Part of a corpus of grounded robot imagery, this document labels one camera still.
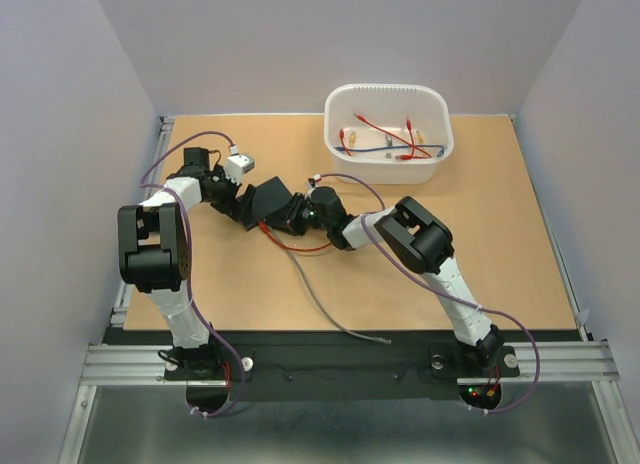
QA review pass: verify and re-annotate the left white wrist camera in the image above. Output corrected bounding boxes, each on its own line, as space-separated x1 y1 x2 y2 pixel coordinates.
224 154 255 185

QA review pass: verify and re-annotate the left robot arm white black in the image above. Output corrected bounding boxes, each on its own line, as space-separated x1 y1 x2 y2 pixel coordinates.
117 147 255 378

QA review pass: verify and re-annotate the white plastic tub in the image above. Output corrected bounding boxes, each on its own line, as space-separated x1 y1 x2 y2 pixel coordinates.
324 84 454 185

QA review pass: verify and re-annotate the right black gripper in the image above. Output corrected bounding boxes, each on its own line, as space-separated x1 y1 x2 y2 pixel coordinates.
265 192 330 235

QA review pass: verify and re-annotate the small metal clip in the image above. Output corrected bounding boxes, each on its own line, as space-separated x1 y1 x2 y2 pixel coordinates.
385 134 394 160

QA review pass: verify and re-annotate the grey patch cable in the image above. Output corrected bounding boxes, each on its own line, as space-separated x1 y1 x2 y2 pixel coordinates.
264 221 394 346

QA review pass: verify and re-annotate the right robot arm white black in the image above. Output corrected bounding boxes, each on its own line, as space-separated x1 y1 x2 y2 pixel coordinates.
265 186 504 374

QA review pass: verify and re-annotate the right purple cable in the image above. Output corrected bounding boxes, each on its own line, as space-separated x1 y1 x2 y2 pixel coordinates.
307 172 542 416

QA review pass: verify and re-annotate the purple cable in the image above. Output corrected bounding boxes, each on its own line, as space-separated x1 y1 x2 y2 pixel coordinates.
139 130 251 419
307 172 542 416

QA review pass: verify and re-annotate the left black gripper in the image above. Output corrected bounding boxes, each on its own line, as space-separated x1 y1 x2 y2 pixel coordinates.
206 164 256 222

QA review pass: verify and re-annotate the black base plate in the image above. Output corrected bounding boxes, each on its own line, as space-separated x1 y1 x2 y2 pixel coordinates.
102 326 586 403

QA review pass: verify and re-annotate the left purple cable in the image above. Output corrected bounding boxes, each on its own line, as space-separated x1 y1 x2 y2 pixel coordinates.
139 130 251 419

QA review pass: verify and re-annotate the yellow patch cable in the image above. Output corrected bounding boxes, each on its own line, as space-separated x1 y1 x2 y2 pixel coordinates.
347 129 426 153

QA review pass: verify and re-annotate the blue patch cable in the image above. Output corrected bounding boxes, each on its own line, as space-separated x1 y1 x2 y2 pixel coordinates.
332 142 450 158

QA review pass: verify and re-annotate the aluminium rail frame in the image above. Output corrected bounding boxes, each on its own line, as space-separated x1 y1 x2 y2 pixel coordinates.
79 115 637 463

